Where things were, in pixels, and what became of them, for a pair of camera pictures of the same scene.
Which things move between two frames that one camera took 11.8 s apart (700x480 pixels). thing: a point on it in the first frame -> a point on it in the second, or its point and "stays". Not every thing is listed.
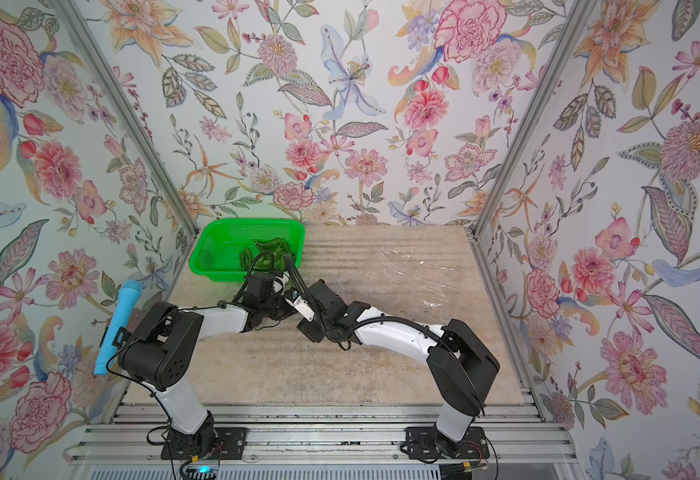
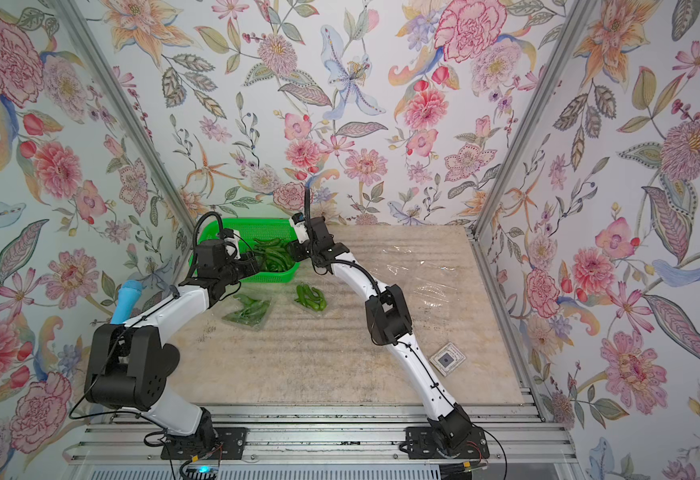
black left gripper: (289, 311) -> (249, 263)
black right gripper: (310, 331) -> (296, 251)
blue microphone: (121, 316) stays
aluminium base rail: (321, 435) stays
